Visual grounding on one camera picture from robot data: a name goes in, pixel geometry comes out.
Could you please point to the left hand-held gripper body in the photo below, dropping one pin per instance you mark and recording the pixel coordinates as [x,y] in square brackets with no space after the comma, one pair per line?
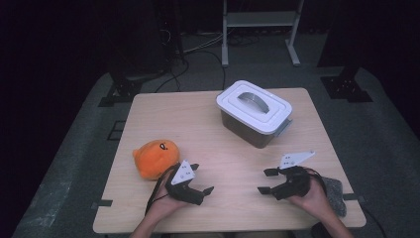
[183,192]

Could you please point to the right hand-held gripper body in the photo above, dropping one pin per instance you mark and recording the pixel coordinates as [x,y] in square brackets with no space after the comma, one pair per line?
[297,183]

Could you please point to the orange plush toy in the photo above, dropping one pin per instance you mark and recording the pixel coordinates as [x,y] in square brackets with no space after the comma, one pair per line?
[155,160]

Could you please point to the grey fuzzy cloth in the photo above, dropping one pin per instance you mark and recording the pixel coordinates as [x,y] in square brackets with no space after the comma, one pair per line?
[335,198]

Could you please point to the transparent grey storage box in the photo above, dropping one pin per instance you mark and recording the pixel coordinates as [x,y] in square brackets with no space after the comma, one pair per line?
[244,130]

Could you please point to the grey box with white lid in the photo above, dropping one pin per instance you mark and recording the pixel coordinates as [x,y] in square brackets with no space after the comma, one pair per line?
[231,99]

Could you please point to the person's left hand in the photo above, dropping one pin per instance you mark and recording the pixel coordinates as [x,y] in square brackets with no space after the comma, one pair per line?
[163,201]

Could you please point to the person's right hand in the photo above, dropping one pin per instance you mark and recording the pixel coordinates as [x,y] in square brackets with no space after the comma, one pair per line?
[313,200]

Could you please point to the black tape strip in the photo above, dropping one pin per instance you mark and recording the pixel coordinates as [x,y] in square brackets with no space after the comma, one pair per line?
[103,203]
[352,197]

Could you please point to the black stand base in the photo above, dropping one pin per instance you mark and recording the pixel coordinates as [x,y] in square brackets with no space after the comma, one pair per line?
[124,91]
[345,87]

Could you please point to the white metal stand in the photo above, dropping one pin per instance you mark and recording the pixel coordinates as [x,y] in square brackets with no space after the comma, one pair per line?
[261,19]

